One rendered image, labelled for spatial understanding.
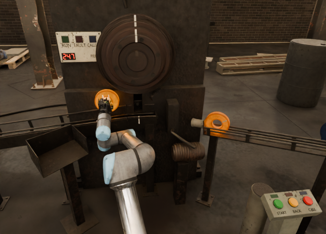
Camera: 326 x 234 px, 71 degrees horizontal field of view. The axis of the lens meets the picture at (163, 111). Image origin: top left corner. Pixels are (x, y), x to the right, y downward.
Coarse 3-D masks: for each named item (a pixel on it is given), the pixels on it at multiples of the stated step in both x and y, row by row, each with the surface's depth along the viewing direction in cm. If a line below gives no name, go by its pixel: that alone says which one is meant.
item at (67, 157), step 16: (64, 128) 140; (32, 144) 130; (48, 144) 137; (64, 144) 144; (80, 144) 141; (32, 160) 132; (48, 160) 132; (64, 160) 131; (64, 176) 140; (80, 208) 155; (64, 224) 160; (80, 224) 160; (96, 224) 161
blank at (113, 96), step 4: (100, 92) 145; (104, 92) 145; (108, 92) 146; (112, 92) 146; (96, 96) 146; (100, 96) 146; (104, 96) 147; (112, 96) 147; (116, 96) 148; (96, 100) 147; (112, 100) 149; (116, 100) 149; (96, 104) 148; (116, 104) 150; (116, 108) 151
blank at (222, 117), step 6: (210, 114) 148; (216, 114) 146; (222, 114) 145; (210, 120) 149; (222, 120) 146; (228, 120) 146; (210, 126) 151; (216, 126) 152; (222, 126) 148; (228, 126) 146
